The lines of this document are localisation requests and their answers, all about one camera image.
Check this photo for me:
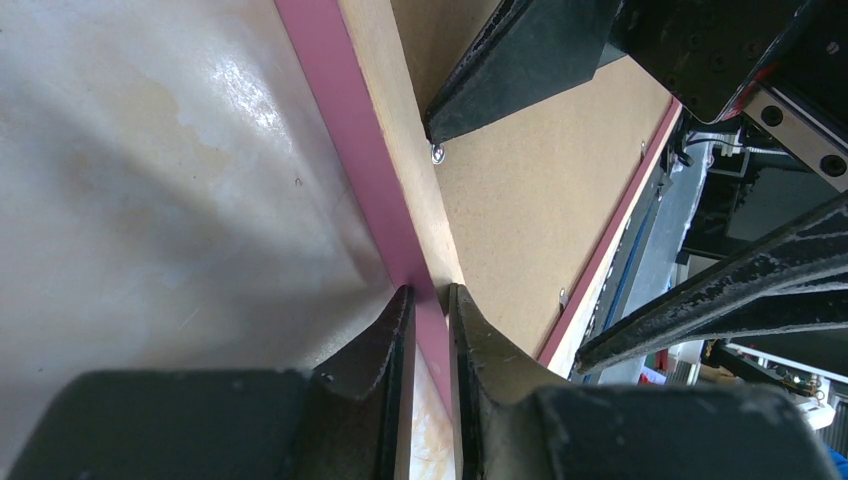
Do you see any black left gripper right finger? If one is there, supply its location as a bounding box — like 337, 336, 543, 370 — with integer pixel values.
448, 284, 839, 479

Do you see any pink wooden picture frame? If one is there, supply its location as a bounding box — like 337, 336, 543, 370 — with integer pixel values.
272, 0, 684, 480

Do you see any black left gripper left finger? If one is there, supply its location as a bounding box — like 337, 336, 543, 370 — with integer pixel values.
9, 286, 415, 479

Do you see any brown frame backing board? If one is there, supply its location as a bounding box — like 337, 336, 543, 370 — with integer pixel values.
389, 0, 674, 359

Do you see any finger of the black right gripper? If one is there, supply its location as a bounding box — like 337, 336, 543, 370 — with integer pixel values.
424, 0, 623, 144
574, 193, 847, 374

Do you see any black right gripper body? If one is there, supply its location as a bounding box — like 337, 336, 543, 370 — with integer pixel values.
608, 1, 847, 192

